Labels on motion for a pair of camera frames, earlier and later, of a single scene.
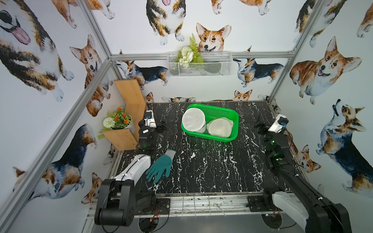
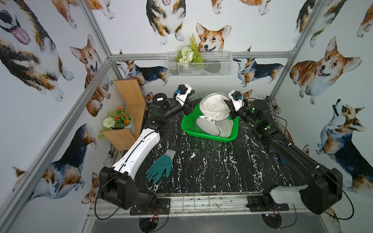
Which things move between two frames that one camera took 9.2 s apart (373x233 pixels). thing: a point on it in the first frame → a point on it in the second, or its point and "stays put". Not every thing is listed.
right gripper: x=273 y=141 → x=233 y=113
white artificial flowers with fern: x=189 y=54 stays put
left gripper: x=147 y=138 → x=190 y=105
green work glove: x=162 y=163 stays put
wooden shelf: x=123 y=139 stays put
